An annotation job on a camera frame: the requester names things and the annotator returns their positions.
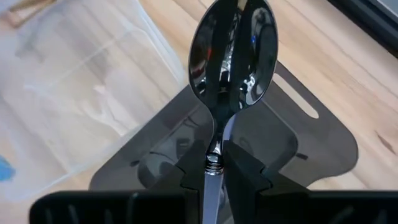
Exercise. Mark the clear plastic bin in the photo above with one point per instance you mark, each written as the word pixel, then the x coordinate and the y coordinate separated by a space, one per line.
pixel 93 77

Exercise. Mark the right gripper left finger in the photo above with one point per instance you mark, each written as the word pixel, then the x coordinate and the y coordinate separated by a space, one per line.
pixel 124 208

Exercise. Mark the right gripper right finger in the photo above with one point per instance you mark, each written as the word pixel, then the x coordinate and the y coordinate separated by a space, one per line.
pixel 280 208

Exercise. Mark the dark grey plastic bin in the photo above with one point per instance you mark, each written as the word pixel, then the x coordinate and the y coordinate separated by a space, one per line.
pixel 311 149

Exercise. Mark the black aluminium rig frame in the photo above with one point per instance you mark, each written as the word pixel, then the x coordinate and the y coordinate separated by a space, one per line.
pixel 373 25

